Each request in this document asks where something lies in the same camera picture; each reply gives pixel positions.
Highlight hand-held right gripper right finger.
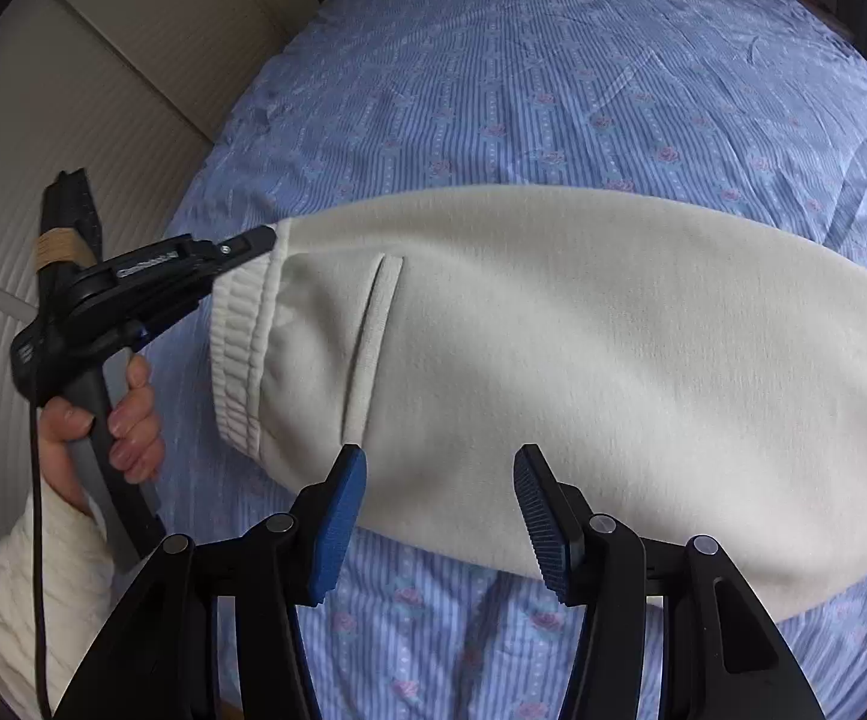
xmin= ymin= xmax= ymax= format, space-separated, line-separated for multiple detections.
xmin=512 ymin=444 xmax=828 ymax=720

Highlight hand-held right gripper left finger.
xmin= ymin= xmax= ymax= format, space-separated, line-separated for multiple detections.
xmin=50 ymin=444 xmax=368 ymax=720

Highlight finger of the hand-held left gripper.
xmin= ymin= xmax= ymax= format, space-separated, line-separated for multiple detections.
xmin=137 ymin=225 xmax=278 ymax=338

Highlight cream pants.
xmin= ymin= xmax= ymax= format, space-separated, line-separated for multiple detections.
xmin=208 ymin=186 xmax=867 ymax=625

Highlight person's left hand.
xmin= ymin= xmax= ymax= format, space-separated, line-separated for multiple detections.
xmin=38 ymin=351 xmax=166 ymax=516

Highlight beige ribbed wardrobe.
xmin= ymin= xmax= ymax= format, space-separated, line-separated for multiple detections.
xmin=0 ymin=0 xmax=318 ymax=616

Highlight blue striped floral bed sheet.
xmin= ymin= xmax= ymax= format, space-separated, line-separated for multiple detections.
xmin=133 ymin=0 xmax=867 ymax=720

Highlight black cable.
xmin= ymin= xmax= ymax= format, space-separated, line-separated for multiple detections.
xmin=26 ymin=388 xmax=55 ymax=720

